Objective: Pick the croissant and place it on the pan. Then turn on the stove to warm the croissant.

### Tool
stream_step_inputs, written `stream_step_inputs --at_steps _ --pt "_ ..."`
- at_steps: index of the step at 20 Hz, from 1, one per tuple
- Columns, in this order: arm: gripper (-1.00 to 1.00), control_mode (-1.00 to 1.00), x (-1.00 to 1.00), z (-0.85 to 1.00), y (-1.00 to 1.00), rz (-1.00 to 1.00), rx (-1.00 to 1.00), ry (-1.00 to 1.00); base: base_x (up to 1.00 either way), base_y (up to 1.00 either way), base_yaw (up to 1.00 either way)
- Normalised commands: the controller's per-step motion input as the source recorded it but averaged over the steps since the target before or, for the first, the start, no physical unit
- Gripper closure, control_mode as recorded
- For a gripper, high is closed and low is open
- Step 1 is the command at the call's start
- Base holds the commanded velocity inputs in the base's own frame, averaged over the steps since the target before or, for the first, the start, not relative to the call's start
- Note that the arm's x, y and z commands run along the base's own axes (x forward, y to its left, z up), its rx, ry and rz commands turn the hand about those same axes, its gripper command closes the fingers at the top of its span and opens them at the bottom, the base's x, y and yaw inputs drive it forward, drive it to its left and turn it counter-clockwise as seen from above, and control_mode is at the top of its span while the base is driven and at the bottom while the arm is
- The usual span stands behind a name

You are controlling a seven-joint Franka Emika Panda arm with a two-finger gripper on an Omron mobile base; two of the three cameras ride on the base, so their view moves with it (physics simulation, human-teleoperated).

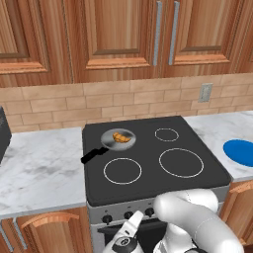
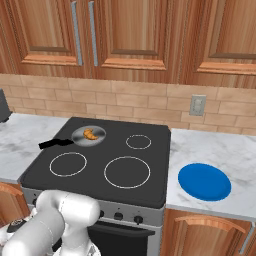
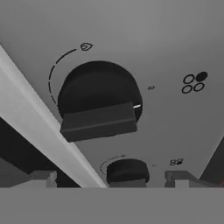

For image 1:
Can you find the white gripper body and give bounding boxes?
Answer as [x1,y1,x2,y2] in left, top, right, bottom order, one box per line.
[122,211,145,237]

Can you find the black and grey stove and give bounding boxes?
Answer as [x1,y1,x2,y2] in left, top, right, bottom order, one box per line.
[81,115,233,253]

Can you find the golden brown croissant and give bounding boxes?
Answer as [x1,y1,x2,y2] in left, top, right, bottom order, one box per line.
[112,131,132,144]

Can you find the black oven door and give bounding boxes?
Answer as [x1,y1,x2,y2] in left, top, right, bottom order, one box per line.
[90,219,170,253]

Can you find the wooden base cupboard front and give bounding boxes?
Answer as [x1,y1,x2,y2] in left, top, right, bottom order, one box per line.
[218,180,253,247]
[0,207,94,253]

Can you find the blue round plate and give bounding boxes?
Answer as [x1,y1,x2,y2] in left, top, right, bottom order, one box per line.
[222,138,253,168]

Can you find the dark grey appliance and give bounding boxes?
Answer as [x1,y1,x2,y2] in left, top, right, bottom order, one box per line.
[0,106,13,165]

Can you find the black oven door handle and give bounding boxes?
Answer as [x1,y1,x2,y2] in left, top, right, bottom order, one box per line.
[97,219,168,235]

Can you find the grey pan with black handle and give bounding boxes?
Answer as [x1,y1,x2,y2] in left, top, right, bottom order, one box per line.
[80,127,137,165]

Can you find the grey bar base cupboard handle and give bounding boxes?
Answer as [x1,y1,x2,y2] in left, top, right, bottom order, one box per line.
[0,219,15,253]
[12,216,29,251]

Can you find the grey wall outlet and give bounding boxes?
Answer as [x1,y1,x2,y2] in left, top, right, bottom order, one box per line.
[198,82,213,104]

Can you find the wooden wall cupboard door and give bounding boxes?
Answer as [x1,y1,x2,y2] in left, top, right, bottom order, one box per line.
[162,0,253,79]
[71,0,163,83]
[0,0,73,87]

